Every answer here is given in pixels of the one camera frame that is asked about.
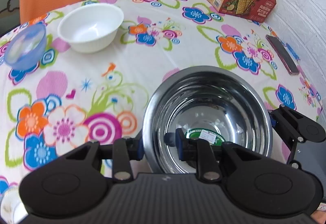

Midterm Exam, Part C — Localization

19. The stainless steel bowl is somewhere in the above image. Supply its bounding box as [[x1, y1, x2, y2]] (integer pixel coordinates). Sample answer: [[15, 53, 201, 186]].
[[142, 66, 273, 173]]

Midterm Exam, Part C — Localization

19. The white plastic bowl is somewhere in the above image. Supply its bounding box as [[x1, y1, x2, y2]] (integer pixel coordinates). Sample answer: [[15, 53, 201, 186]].
[[57, 3, 124, 53]]

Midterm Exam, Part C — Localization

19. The translucent blue plastic bowl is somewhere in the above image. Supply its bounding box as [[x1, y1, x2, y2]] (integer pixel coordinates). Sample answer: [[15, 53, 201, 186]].
[[4, 23, 46, 70]]

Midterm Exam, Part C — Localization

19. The dark smartphone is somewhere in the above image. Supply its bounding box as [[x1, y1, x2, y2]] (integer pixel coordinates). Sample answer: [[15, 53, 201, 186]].
[[266, 35, 300, 75]]

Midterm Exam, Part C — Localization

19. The floral tablecloth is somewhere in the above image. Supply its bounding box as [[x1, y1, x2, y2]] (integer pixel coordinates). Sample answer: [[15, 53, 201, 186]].
[[1, 0, 322, 192]]

